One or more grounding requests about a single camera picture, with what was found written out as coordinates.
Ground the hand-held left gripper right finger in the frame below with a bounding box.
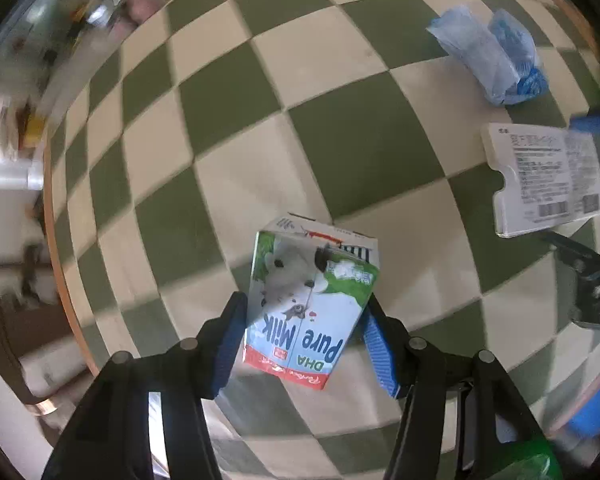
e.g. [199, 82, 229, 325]
[362, 294, 563, 480]

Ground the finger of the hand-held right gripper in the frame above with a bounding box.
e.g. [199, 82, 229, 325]
[569, 114, 600, 201]
[539, 229, 600, 333]

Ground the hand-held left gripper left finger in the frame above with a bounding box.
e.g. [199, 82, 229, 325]
[40, 291, 249, 480]

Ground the white labelled packet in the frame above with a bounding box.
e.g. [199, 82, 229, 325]
[481, 122, 600, 238]

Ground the blue white milk carton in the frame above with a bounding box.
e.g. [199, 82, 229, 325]
[242, 212, 382, 392]

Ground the blue plastic wrapper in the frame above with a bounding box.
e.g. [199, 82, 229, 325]
[426, 5, 551, 107]

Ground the green box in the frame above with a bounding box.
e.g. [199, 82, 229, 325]
[500, 439, 564, 480]

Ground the green cream checkered table mat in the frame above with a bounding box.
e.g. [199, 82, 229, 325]
[42, 0, 600, 478]

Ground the dark wooden chair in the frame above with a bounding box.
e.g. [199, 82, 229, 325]
[0, 265, 97, 417]

